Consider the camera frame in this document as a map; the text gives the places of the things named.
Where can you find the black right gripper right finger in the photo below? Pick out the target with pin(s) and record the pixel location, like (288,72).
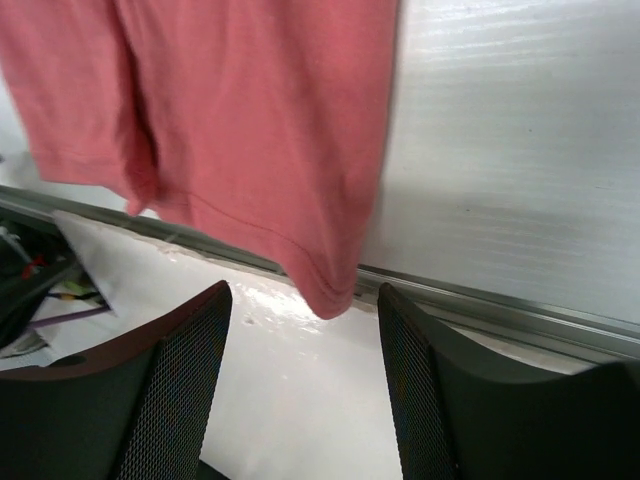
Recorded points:
(463,411)

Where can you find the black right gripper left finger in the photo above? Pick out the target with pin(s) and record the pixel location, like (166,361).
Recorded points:
(134,407)

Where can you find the pink t shirt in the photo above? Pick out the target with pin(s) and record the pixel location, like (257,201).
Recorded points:
(260,123)

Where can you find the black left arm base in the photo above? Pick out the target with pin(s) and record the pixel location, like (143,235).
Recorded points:
(39,264)

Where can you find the aluminium table rail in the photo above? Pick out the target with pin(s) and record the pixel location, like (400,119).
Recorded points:
(565,331)

